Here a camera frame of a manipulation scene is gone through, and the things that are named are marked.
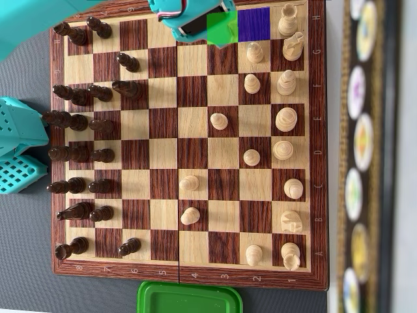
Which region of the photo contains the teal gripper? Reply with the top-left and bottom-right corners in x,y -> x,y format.
147,0 -> 238,50

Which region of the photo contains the teal perforated robot base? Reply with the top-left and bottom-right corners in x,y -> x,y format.
0,155 -> 50,195

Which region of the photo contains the light wooden pawn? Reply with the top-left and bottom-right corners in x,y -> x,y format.
210,113 -> 229,130
246,42 -> 264,64
246,244 -> 263,267
179,175 -> 199,192
243,149 -> 261,167
180,207 -> 201,226
244,74 -> 261,95

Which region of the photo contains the light wooden rook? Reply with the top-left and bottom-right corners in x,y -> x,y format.
280,243 -> 300,271
278,3 -> 299,37

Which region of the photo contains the light wooden knight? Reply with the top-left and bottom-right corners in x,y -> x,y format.
281,31 -> 306,61
280,210 -> 303,234

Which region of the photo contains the light wooden bishop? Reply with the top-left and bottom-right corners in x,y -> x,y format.
276,69 -> 297,97
283,178 -> 304,200

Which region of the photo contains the dark wooden pawn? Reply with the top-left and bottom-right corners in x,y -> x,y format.
87,178 -> 113,194
88,84 -> 113,102
88,119 -> 114,134
87,16 -> 113,39
118,237 -> 141,257
90,148 -> 115,163
89,205 -> 115,222
116,52 -> 140,73

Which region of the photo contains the dark wooden knight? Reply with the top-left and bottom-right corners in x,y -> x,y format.
112,80 -> 144,100
57,201 -> 95,222

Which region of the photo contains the light wooden king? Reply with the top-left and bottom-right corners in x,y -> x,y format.
275,106 -> 298,132

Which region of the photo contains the wooden folding chessboard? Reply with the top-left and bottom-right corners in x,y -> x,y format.
49,0 -> 329,292

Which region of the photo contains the dark wooden rook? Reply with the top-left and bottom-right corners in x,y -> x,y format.
53,21 -> 89,46
54,236 -> 89,260

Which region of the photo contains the dark wooden bishop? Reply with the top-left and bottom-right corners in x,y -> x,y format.
47,177 -> 86,196
52,83 -> 91,106

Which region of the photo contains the dark wooden king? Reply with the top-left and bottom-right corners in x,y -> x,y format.
42,110 -> 88,132

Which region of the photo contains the dark wooden queen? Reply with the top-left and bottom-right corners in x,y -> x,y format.
48,145 -> 89,163

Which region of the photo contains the black framed round pictures panel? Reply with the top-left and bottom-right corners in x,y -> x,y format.
335,0 -> 401,313

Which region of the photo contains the green plastic container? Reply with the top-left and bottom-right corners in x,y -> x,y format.
136,280 -> 244,313

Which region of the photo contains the grey textured mat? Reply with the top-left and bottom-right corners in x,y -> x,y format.
0,31 -> 330,313

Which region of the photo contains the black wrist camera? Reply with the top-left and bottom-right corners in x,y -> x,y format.
178,1 -> 237,37

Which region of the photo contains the pink white cable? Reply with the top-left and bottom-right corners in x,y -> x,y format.
157,0 -> 190,20

